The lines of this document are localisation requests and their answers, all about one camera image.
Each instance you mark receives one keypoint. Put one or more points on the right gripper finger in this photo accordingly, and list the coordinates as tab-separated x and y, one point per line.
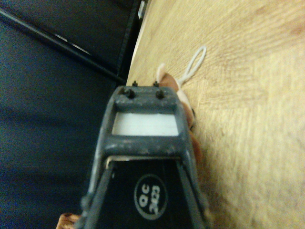
143	148

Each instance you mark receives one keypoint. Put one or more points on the brown toy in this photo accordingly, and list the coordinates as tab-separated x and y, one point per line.
170	82

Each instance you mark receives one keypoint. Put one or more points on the brown wicker basket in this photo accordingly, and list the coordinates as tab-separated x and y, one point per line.
69	220

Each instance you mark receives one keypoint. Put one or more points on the curtain stand pole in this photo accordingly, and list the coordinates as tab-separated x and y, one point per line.
59	44

